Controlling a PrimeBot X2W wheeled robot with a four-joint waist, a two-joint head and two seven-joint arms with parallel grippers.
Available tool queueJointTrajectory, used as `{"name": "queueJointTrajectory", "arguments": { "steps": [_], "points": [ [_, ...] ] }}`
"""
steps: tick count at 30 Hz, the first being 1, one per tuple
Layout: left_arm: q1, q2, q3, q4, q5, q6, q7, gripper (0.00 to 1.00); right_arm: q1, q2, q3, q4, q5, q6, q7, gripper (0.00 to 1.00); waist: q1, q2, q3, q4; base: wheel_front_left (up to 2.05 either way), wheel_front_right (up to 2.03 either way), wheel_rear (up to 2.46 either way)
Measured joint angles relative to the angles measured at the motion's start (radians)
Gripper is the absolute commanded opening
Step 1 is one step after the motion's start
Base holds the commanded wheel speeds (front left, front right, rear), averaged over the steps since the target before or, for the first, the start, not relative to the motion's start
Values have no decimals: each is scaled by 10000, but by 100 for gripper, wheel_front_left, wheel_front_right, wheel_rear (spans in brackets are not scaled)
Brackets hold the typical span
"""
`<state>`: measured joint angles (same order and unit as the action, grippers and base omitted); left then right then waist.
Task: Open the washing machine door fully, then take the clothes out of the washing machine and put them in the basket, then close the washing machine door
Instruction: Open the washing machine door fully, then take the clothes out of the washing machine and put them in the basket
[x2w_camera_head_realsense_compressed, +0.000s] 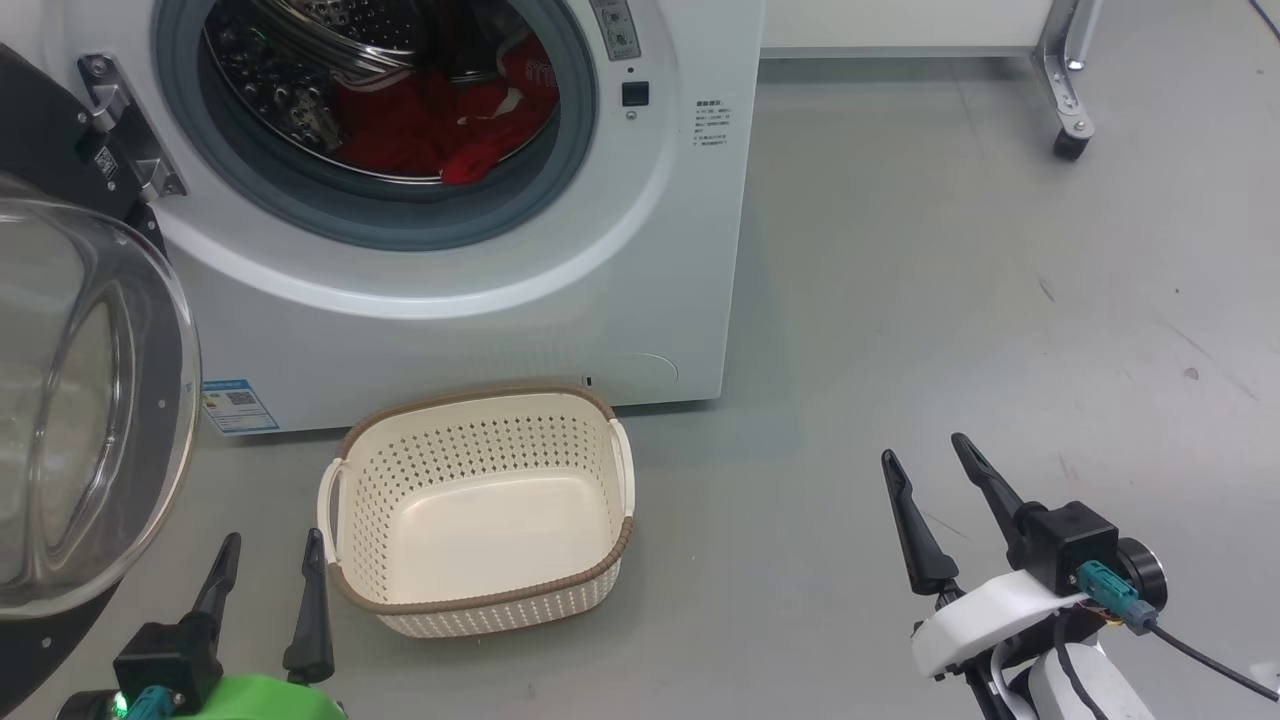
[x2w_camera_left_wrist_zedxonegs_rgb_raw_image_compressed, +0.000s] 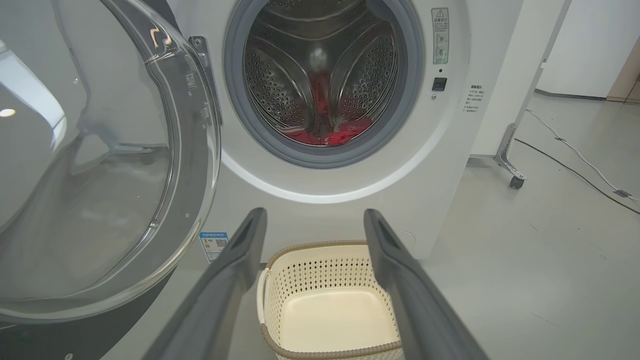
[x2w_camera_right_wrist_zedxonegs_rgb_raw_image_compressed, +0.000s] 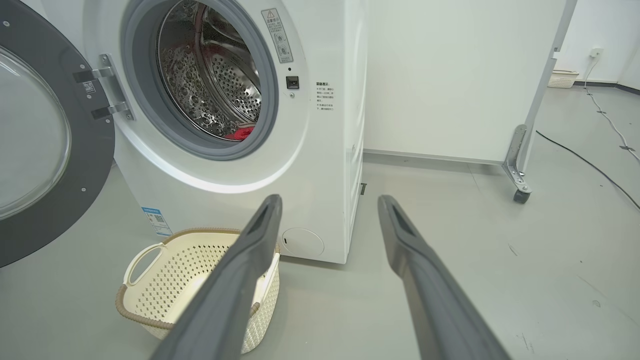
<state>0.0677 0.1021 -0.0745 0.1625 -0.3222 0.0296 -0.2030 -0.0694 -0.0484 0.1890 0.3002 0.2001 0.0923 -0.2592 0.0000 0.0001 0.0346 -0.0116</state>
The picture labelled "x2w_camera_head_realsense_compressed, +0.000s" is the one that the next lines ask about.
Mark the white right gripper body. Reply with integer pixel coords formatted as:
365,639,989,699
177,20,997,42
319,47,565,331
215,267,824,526
910,570,1091,681

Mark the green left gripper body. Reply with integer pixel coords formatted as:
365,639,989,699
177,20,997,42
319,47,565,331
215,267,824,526
58,675,349,720

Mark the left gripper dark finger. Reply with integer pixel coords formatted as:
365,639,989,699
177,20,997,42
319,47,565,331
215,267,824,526
283,528,336,686
190,533,242,626

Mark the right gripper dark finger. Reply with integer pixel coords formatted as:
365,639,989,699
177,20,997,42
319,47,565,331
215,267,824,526
881,449,961,596
951,432,1026,546

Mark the glass washing machine door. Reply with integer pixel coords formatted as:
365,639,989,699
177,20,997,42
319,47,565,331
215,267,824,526
0,45,203,701

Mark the red garment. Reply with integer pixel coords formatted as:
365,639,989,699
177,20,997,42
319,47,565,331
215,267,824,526
335,40,561,186

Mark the cream perforated laundry basket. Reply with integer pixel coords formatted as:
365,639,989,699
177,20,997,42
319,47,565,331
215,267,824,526
317,386,636,639

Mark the white front-load washing machine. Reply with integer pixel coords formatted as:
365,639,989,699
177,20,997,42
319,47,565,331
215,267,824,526
0,0,766,436

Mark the grey rubber door gasket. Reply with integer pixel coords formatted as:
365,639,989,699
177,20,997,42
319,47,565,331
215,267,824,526
152,0,599,251

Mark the metal door hinge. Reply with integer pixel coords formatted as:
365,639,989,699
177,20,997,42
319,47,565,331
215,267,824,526
78,55,188,204

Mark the stainless steel washer drum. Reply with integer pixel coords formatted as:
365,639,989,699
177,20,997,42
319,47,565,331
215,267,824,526
205,0,561,183

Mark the grey washer instruction sticker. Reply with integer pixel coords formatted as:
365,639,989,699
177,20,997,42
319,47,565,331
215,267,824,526
590,0,641,61

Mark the blue energy label sticker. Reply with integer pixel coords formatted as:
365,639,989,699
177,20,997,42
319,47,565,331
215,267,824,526
200,378,280,435

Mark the white panel furniture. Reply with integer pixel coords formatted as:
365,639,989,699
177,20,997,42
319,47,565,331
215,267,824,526
760,0,1051,57

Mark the teal left camera connector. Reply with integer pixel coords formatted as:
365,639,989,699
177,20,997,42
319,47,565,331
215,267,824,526
118,685,187,720

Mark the teal camera connector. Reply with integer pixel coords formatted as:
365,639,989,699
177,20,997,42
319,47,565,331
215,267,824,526
118,685,187,720
1077,560,1161,636

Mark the teal right camera connector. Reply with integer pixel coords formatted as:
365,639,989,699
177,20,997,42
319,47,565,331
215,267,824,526
1077,560,1161,636

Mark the black right camera cable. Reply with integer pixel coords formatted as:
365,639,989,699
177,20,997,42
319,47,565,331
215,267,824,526
1150,620,1280,703

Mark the metal frame leg with caster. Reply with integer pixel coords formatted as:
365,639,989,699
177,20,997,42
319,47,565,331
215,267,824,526
1033,0,1101,161

